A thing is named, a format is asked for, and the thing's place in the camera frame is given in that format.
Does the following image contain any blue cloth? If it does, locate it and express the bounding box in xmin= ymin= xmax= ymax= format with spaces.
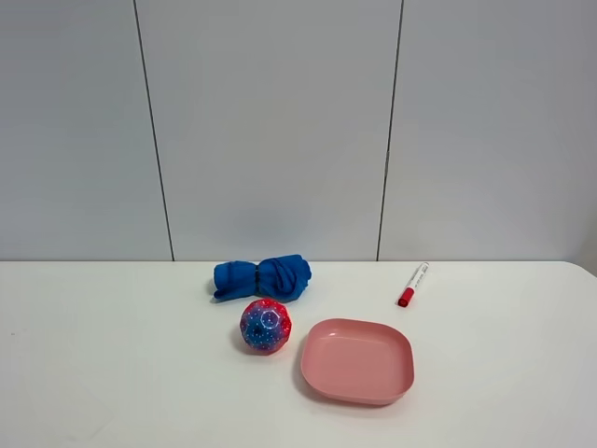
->
xmin=213 ymin=255 xmax=312 ymax=303

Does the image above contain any pink square plastic plate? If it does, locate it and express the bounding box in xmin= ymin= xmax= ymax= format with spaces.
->
xmin=300 ymin=318 xmax=415 ymax=406

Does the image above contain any red capped white marker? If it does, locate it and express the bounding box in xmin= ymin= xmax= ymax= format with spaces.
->
xmin=396 ymin=262 xmax=429 ymax=308

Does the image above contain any red blue studded ball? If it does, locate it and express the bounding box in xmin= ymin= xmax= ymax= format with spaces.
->
xmin=239 ymin=298 xmax=292 ymax=355

